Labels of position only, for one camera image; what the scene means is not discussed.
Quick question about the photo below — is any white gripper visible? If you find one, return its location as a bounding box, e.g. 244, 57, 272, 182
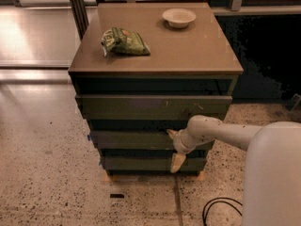
166, 129, 193, 173

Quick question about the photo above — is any drawer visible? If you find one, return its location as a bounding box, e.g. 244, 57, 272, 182
75, 95, 232, 121
101, 156, 206, 171
90, 131, 174, 151

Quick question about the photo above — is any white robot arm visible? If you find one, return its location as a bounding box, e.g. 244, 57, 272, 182
167, 115, 301, 226

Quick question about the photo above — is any brown drawer cabinet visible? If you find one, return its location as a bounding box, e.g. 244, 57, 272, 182
69, 3, 243, 174

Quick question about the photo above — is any green snack bag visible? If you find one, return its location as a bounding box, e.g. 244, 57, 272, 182
101, 27, 151, 56

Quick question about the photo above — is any white bowl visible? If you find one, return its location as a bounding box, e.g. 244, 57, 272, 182
163, 8, 196, 29

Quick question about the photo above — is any black cable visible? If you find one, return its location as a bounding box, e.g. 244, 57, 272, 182
201, 197, 244, 226

